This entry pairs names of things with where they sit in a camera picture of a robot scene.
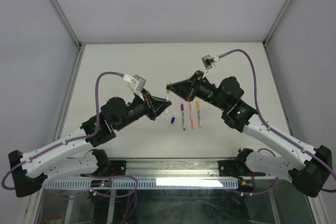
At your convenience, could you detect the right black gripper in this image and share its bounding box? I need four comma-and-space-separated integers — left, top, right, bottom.
166, 71, 228, 111

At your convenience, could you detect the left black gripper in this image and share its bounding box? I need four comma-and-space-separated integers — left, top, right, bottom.
115, 89, 171, 131

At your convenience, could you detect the thin white pen yellow end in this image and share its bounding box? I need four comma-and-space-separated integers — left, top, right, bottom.
164, 89, 169, 115

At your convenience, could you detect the white pen purple end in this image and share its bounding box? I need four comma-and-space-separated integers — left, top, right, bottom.
180, 103, 186, 131

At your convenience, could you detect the orange highlighter pen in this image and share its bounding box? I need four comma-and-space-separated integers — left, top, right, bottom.
188, 102, 194, 130

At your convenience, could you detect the white marker yellow end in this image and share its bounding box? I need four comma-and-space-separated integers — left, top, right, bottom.
196, 101, 202, 129

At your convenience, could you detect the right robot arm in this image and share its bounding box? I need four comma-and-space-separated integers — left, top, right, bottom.
167, 71, 332, 197

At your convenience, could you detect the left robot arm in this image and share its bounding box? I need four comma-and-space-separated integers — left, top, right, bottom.
8, 90, 172, 197

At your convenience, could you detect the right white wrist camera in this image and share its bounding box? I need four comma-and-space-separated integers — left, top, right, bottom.
202, 55, 219, 78

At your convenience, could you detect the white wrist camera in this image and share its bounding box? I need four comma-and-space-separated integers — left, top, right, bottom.
202, 55, 219, 78
122, 74, 146, 97

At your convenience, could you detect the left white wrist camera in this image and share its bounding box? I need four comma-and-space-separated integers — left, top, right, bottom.
122, 74, 146, 97

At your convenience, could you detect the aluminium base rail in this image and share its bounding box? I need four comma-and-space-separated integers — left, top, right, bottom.
60, 157, 314, 183

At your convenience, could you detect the perforated cable duct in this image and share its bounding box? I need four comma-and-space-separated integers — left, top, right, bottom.
44, 177, 238, 190

